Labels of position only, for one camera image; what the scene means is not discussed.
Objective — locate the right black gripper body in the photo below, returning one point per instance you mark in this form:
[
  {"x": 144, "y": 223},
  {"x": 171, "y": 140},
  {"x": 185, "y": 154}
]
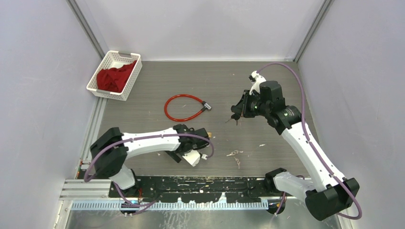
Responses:
[{"x": 254, "y": 106}]

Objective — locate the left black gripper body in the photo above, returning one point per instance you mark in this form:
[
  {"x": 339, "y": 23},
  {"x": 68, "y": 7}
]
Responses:
[{"x": 190, "y": 150}]

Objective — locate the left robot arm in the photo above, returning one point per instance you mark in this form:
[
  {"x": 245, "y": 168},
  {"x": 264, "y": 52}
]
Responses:
[{"x": 110, "y": 151}]

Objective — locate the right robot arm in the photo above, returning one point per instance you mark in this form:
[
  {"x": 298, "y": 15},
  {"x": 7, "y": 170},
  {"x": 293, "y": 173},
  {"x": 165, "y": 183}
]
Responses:
[{"x": 328, "y": 191}]

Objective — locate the small silver key bunch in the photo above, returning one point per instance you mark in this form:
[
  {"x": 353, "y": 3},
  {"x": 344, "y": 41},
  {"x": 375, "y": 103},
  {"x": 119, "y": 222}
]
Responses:
[{"x": 234, "y": 154}]

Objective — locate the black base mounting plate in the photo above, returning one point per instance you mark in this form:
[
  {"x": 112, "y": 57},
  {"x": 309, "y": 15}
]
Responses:
[{"x": 200, "y": 189}]

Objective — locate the red cloth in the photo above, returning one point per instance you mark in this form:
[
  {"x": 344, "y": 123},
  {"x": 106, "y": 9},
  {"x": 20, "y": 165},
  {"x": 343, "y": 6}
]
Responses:
[{"x": 114, "y": 79}]

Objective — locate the white plastic perforated basket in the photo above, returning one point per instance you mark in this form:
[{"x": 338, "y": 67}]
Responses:
[{"x": 115, "y": 59}]

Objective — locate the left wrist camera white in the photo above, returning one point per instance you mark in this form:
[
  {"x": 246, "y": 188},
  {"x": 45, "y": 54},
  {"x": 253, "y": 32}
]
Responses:
[{"x": 193, "y": 157}]

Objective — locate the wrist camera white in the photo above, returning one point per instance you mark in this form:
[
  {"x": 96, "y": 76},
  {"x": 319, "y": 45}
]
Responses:
[
  {"x": 256, "y": 79},
  {"x": 193, "y": 157}
]

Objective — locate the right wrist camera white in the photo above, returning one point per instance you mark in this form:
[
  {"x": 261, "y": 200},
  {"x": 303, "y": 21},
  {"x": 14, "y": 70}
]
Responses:
[{"x": 256, "y": 79}]

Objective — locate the red cable lock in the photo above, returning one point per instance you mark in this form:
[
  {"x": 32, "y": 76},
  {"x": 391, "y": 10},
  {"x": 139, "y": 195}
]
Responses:
[{"x": 205, "y": 107}]

